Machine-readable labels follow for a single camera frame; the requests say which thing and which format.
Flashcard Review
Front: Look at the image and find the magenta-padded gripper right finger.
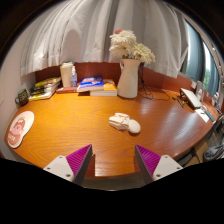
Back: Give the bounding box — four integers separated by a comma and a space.
134, 144, 184, 185

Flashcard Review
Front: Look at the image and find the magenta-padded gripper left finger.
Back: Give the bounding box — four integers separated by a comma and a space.
43, 143, 94, 186

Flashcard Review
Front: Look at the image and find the white computer mouse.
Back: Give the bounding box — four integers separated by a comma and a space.
108, 112, 142, 135

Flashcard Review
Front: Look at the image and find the pink and white mouse pad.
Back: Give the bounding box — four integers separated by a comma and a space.
7, 110, 35, 149

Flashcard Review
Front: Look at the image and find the black chair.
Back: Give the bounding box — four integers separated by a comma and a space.
199, 114, 224, 163

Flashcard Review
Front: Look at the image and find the white paper card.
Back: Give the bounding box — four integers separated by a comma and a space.
194, 107, 211, 124

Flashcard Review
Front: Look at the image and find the dark pen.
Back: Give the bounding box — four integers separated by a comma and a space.
175, 96, 185, 109

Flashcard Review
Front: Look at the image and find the white and yellow book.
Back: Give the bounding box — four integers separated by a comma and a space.
28, 90, 56, 102

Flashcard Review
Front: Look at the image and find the reddish-brown flat book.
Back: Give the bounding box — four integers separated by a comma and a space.
55, 85, 80, 94

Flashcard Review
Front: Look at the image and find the dark mug with green inside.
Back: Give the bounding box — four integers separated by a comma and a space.
14, 88, 30, 108

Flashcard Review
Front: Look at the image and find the clear spray bottle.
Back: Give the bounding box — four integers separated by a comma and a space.
70, 65, 79, 88

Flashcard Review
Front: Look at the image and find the orange and yellow book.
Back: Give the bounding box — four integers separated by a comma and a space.
89, 78, 118, 97

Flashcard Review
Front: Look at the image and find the white tumbler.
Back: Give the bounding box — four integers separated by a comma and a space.
59, 61, 74, 89

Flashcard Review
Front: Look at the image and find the white vase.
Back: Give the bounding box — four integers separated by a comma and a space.
116, 58, 142, 100

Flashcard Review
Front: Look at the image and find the glass window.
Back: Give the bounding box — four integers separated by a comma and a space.
181, 19, 224, 98

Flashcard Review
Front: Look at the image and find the white flower bunch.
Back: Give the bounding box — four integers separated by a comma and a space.
108, 29, 156, 65

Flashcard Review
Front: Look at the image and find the white curtain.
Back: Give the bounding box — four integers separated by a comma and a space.
20, 0, 190, 80

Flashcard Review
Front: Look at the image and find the black cable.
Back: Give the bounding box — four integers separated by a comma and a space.
138, 63, 171, 102

